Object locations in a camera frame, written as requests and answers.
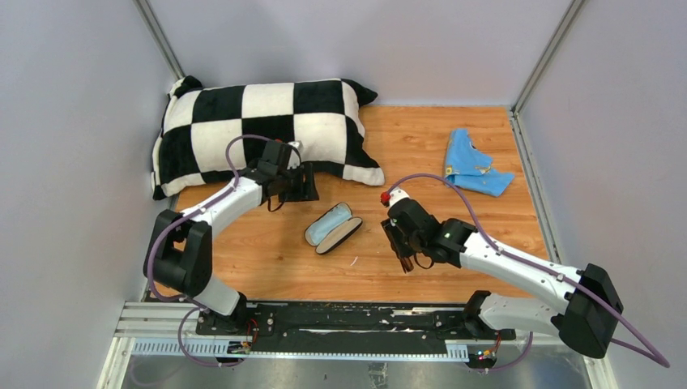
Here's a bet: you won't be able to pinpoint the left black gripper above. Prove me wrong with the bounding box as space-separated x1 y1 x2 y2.
277 163 319 203

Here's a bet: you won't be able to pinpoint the brown sunglasses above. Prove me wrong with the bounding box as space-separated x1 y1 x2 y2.
394 237 420 274

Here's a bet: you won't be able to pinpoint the black sunglasses case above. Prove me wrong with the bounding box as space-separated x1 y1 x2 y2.
305 203 363 255

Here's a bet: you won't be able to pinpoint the light blue cleaning cloth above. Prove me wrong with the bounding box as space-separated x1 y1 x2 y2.
305 203 352 246

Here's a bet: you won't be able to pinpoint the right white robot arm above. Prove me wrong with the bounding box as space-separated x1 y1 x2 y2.
381 190 623 359

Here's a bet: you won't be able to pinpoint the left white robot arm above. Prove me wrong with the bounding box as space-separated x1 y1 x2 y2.
143 139 308 335

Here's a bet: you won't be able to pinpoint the black white checkered pillow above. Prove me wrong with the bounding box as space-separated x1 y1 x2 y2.
151 76 385 200

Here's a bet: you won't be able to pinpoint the blue crumpled cloth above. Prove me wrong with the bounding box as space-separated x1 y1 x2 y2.
443 129 514 197

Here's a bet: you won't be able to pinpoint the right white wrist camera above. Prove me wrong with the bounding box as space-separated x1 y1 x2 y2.
380 187 410 208

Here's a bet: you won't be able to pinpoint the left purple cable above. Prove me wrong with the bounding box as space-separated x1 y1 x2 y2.
146 134 285 370

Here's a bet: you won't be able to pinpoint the purple cable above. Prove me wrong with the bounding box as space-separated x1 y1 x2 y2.
146 134 285 370
385 173 671 374

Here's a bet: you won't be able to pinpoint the aluminium frame rail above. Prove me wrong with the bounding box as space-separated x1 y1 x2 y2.
115 300 528 363

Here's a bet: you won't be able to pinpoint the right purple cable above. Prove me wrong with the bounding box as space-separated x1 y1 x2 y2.
385 173 671 374

